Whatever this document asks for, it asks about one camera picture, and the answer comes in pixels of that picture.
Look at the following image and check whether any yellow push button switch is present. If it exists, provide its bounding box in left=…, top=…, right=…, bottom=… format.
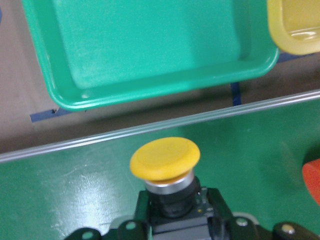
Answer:
left=129, top=136, right=213, bottom=240

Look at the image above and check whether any green conveyor belt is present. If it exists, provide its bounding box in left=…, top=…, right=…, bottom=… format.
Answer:
left=0, top=90, right=320, bottom=240

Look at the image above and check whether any green plastic tray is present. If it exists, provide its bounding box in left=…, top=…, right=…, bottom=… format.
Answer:
left=22, top=0, right=279, bottom=111

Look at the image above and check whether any orange cylinder marked 4680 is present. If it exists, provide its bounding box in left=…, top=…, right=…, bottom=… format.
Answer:
left=302, top=159, right=320, bottom=205

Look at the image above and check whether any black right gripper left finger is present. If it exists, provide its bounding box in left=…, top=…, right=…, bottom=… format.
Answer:
left=133, top=190, right=153, bottom=240

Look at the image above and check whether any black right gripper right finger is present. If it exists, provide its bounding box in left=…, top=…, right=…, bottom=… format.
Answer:
left=206, top=188, right=234, bottom=240

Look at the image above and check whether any yellow plastic tray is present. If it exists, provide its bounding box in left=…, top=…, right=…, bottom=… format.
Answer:
left=266, top=0, right=320, bottom=55

